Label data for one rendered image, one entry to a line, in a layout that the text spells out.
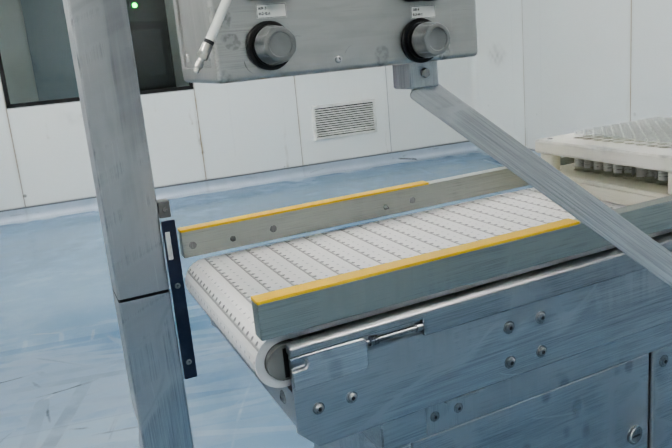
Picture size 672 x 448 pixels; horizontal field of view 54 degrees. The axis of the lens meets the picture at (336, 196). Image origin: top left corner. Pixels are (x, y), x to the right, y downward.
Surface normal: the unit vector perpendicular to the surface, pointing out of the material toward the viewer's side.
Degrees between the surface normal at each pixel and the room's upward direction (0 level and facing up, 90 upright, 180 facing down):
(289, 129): 90
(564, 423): 90
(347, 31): 90
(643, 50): 90
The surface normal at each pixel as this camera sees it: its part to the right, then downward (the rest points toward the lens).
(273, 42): 0.43, 0.16
